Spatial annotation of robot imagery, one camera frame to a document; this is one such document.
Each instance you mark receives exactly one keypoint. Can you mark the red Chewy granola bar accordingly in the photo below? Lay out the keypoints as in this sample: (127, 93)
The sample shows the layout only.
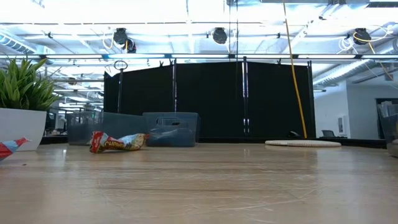
(115, 143)

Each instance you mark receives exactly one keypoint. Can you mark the red and blue granola bar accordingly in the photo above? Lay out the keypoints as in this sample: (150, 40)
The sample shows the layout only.
(9, 147)

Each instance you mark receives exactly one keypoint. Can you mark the grey translucent plastic bin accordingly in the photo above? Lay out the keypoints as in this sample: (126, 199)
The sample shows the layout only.
(186, 119)
(124, 126)
(390, 130)

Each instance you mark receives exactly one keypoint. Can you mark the black partition screen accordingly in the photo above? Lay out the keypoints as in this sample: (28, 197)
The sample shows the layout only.
(211, 99)

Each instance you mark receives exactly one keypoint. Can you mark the horizontal LED light bar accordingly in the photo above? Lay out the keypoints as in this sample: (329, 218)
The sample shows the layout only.
(199, 56)

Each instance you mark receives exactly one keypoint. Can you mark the white flat disc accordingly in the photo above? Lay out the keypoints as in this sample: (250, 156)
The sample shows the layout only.
(303, 143)

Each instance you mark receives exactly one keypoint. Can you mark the green plant in white pot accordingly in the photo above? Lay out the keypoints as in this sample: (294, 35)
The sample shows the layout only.
(21, 127)

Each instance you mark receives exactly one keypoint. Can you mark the white wall-mounted box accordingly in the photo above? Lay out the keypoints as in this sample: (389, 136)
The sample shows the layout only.
(341, 124)

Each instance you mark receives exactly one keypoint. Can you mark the silver ventilation duct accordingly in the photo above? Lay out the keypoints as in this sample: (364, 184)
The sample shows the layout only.
(15, 43)
(342, 73)

